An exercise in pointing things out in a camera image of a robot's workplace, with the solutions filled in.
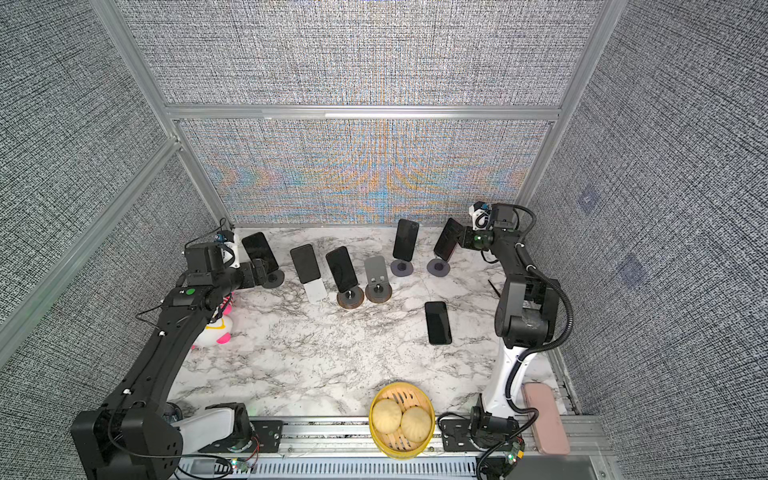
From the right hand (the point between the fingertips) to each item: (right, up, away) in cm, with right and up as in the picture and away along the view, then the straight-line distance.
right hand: (461, 235), depth 99 cm
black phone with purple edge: (-4, -1, +1) cm, 4 cm away
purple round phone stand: (-19, -11, +8) cm, 24 cm away
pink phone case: (+16, -51, -23) cm, 58 cm away
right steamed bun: (-18, -46, -29) cm, 57 cm away
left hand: (-61, -9, -17) cm, 64 cm away
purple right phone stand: (-6, -11, +8) cm, 15 cm away
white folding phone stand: (-48, -19, +2) cm, 52 cm away
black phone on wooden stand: (-38, -11, -7) cm, 41 cm away
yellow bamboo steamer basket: (-20, -43, -21) cm, 52 cm away
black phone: (-50, -9, -5) cm, 51 cm away
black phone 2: (-18, -2, +1) cm, 19 cm away
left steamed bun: (-25, -45, -28) cm, 58 cm away
